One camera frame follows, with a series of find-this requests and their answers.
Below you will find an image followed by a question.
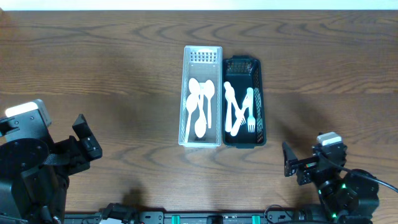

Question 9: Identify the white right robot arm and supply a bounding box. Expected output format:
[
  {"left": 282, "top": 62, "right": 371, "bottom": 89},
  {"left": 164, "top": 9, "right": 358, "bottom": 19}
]
[{"left": 282, "top": 141, "right": 379, "bottom": 223}]

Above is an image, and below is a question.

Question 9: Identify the white plastic spoon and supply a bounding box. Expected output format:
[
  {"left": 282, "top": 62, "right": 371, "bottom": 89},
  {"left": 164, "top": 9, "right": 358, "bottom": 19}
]
[{"left": 224, "top": 82, "right": 233, "bottom": 133}]

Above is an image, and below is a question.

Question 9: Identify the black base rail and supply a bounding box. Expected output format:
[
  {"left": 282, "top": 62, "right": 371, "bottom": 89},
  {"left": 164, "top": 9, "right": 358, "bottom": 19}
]
[{"left": 64, "top": 203, "right": 315, "bottom": 224}]

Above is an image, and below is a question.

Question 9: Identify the pale green plastic fork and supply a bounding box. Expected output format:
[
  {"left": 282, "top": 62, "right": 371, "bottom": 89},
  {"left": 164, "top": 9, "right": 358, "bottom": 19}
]
[{"left": 247, "top": 87, "right": 256, "bottom": 133}]

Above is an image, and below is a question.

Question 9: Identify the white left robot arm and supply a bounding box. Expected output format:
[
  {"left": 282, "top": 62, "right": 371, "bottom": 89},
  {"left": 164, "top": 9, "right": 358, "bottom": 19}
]
[{"left": 1, "top": 110, "right": 103, "bottom": 223}]

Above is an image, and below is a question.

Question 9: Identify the dark green mesh basket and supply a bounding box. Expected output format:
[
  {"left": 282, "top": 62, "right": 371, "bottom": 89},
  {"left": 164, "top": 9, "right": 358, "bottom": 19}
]
[{"left": 222, "top": 55, "right": 267, "bottom": 148}]

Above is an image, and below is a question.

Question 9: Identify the white plastic fork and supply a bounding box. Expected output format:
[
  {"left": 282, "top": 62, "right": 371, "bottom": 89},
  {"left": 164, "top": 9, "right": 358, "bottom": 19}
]
[
  {"left": 230, "top": 94, "right": 249, "bottom": 136},
  {"left": 229, "top": 87, "right": 246, "bottom": 126}
]

